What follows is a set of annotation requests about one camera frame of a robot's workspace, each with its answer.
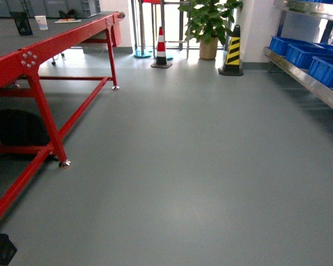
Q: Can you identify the blue bin shelf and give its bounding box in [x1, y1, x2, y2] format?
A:
[269, 36, 317, 56]
[285, 44, 333, 69]
[308, 56, 333, 88]

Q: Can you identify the stainless steel shelf rack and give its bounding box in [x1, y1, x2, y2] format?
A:
[264, 1, 333, 109]

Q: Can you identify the red white traffic cone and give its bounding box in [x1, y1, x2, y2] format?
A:
[151, 27, 172, 69]

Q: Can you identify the yellow black striped cone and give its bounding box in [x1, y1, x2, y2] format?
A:
[218, 24, 244, 76]

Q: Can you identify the green potted plant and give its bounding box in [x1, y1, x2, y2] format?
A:
[178, 0, 243, 60]

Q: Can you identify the white paper cup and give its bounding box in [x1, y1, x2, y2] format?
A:
[34, 15, 48, 30]

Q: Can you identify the small black box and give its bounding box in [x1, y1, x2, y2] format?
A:
[10, 11, 33, 36]

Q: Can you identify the red conveyor table frame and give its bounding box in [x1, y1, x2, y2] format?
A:
[0, 11, 126, 232]

